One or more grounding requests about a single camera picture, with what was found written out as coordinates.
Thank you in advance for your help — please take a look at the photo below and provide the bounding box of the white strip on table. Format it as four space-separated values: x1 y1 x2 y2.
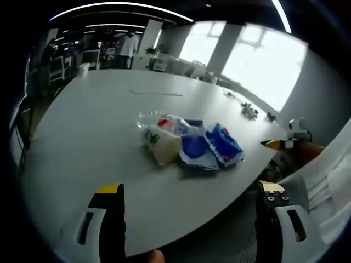
129 88 184 98

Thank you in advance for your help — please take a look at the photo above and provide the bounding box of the grey table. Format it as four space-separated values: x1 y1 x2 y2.
20 68 292 258

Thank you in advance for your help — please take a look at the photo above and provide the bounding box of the small dark clutter pile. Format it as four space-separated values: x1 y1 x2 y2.
240 101 259 121

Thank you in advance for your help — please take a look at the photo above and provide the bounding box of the white office cabinet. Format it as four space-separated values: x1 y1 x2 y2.
132 53 154 71

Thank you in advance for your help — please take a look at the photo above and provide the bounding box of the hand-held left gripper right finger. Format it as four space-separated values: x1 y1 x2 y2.
254 180 309 263

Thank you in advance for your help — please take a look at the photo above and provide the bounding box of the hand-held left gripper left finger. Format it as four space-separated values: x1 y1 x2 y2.
61 182 127 263

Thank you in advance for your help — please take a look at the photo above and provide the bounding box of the person's left hand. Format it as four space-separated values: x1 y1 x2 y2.
149 248 165 263

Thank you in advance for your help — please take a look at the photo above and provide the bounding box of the white cup with green print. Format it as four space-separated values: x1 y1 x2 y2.
141 124 182 167

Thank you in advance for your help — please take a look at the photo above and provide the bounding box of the white red blue packet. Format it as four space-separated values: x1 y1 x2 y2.
157 114 205 138

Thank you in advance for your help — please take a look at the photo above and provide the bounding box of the dark blue pouch packet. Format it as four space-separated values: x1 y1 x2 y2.
177 133 219 170

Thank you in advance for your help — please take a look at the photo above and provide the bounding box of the blue white snack packet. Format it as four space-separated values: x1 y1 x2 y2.
205 122 245 166

